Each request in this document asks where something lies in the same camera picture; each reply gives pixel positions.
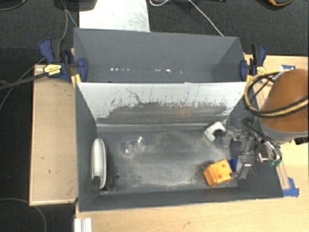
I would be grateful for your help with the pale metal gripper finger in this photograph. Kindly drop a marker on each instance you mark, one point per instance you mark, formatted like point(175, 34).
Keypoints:
point(243, 165)
point(232, 139)

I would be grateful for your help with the small blue block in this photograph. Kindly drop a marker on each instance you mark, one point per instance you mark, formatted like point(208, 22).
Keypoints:
point(232, 164)

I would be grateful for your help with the white plastic clip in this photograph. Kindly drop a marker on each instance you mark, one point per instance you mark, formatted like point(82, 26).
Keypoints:
point(212, 130)

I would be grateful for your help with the yellow toy cheese block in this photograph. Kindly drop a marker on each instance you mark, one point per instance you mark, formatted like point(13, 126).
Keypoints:
point(217, 173)

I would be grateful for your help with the grey metal bin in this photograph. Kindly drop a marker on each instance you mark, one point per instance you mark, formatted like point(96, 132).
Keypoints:
point(157, 168)

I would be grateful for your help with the clear glass object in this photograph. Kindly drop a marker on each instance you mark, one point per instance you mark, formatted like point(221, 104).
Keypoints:
point(132, 146)

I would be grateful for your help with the pale wood board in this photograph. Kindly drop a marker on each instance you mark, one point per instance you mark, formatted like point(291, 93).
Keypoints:
point(54, 134)

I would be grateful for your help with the black cylinder on white bracket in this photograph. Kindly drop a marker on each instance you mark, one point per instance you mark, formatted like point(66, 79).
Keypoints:
point(301, 140)

